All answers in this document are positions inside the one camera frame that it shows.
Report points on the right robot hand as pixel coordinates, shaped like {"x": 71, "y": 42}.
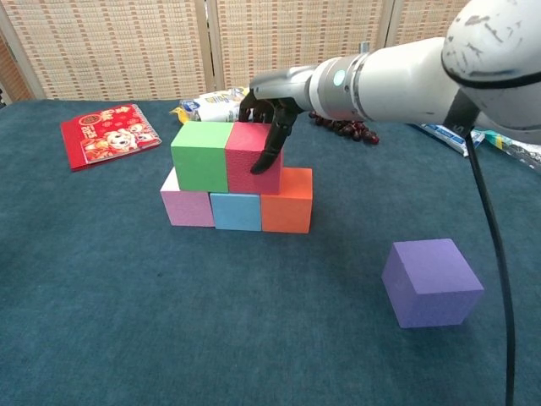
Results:
{"x": 283, "y": 86}

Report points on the red foam cube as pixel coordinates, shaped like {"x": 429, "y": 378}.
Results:
{"x": 241, "y": 165}

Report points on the white tissue pack yellow ends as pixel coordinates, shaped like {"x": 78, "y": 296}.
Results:
{"x": 207, "y": 105}

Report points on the dark red grape bunch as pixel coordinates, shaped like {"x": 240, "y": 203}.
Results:
{"x": 351, "y": 129}

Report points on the purple foam cube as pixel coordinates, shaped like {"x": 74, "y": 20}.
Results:
{"x": 431, "y": 287}

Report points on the light blue foam cube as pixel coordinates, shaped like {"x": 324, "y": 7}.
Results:
{"x": 236, "y": 211}

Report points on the pink foam cube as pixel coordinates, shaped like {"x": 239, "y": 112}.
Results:
{"x": 190, "y": 209}

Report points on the green foam cube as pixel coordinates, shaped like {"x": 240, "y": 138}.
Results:
{"x": 198, "y": 156}

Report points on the bamboo folding screen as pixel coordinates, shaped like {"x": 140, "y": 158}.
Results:
{"x": 127, "y": 46}

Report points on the orange foam cube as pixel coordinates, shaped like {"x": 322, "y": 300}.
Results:
{"x": 287, "y": 211}

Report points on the white blue toothpaste tube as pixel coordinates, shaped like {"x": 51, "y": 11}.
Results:
{"x": 439, "y": 133}

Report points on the blue felt table cover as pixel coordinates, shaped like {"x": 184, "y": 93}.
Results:
{"x": 253, "y": 338}

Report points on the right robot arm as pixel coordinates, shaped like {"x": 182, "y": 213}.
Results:
{"x": 401, "y": 84}

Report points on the teal snack bag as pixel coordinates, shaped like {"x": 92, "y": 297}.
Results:
{"x": 520, "y": 152}

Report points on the red spiral calendar booklet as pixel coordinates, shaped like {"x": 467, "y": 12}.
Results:
{"x": 110, "y": 135}

